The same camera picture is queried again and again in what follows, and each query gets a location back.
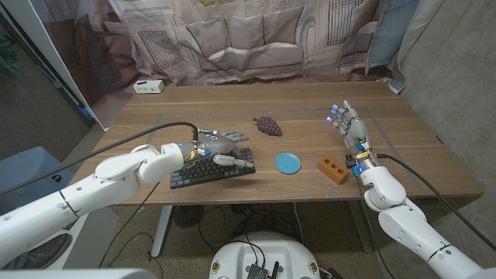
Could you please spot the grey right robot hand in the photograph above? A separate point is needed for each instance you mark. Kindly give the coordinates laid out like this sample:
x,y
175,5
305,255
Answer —
x,y
356,131

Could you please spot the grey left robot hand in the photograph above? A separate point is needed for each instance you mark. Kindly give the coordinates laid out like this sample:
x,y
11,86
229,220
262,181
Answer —
x,y
217,144

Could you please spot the black keyboard with red key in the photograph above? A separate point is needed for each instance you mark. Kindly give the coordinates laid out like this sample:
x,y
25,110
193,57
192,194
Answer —
x,y
201,176

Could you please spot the black module on robot base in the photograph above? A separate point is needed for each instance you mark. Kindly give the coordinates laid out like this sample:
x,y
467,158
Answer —
x,y
257,271

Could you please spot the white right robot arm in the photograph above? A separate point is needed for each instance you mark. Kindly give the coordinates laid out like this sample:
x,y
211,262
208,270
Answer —
x,y
403,224

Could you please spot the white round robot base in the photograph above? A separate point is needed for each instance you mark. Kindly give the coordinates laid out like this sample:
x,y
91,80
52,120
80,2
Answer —
x,y
263,252

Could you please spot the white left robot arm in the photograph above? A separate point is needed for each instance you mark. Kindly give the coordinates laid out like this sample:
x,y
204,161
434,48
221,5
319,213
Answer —
x,y
77,197

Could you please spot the brown block with three holes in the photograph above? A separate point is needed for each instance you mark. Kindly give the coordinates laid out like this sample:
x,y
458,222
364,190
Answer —
x,y
332,169

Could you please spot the purple toy grape bunch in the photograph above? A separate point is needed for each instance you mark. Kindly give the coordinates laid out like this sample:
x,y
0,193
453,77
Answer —
x,y
269,126

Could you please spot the blue round dish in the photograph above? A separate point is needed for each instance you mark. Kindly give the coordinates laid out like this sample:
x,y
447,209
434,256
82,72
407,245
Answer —
x,y
288,163

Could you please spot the small green white marker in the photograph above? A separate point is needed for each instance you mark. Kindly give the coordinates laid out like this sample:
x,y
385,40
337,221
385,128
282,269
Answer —
x,y
209,131

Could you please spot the black round floor fan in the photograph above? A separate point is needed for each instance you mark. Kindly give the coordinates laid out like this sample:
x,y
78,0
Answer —
x,y
188,217

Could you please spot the white power socket box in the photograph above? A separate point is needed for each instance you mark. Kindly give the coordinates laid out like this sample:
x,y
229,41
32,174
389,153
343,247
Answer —
x,y
149,86

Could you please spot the grey table leg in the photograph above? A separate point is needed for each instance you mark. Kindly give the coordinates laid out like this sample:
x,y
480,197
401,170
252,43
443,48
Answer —
x,y
360,228

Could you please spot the white table leg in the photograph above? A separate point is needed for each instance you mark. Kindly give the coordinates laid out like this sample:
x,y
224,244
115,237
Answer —
x,y
160,232

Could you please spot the printed sofa backdrop cloth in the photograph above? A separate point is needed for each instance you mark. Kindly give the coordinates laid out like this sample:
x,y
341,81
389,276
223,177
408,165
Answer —
x,y
248,38

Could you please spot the white robot torso edge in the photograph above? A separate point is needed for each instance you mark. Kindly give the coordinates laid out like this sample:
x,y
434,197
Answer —
x,y
77,274

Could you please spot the blue plastic bin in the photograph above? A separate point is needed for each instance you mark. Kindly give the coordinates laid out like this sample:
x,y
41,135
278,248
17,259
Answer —
x,y
27,170

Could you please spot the white wall panel edge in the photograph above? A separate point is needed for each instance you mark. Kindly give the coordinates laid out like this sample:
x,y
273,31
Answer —
x,y
40,38

